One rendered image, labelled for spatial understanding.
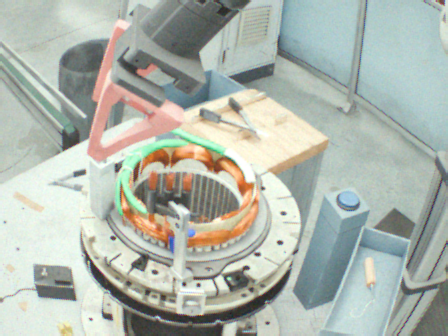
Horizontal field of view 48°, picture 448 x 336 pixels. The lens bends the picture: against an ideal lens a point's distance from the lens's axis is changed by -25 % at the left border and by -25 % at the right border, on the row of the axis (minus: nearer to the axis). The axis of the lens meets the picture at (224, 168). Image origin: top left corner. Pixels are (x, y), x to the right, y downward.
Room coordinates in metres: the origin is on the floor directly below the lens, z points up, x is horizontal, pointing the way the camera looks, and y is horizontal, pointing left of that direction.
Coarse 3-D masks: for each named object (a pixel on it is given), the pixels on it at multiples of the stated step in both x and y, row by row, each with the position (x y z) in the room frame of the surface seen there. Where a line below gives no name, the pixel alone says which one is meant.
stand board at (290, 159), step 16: (240, 96) 1.06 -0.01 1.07; (192, 112) 0.97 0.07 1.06; (256, 112) 1.00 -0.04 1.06; (272, 112) 1.01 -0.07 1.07; (288, 112) 1.03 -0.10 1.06; (192, 128) 0.93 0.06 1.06; (208, 128) 0.93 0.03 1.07; (224, 128) 0.94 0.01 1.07; (272, 128) 0.96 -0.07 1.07; (288, 128) 0.97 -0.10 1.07; (304, 128) 0.98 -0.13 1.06; (224, 144) 0.89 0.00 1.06; (240, 144) 0.90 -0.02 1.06; (256, 144) 0.90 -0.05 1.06; (272, 144) 0.91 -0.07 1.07; (288, 144) 0.92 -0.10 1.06; (304, 144) 0.93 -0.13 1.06; (320, 144) 0.94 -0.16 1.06; (256, 160) 0.86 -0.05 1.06; (272, 160) 0.86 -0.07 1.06; (288, 160) 0.88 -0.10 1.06; (304, 160) 0.91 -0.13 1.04
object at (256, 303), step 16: (80, 240) 0.64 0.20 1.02; (96, 272) 0.58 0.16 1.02; (288, 272) 0.65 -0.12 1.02; (112, 288) 0.55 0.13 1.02; (272, 288) 0.61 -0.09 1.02; (128, 304) 0.53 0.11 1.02; (144, 304) 0.54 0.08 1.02; (256, 304) 0.57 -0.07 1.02; (176, 320) 0.52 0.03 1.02; (192, 320) 0.52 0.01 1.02; (208, 320) 0.53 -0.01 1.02; (224, 320) 0.53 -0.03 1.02
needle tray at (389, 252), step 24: (360, 240) 0.72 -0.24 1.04; (384, 240) 0.70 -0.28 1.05; (408, 240) 0.69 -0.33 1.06; (360, 264) 0.67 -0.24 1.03; (384, 264) 0.67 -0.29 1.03; (360, 288) 0.61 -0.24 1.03; (384, 288) 0.61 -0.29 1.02; (336, 312) 0.56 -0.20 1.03; (360, 312) 0.55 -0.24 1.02; (384, 312) 0.55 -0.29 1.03
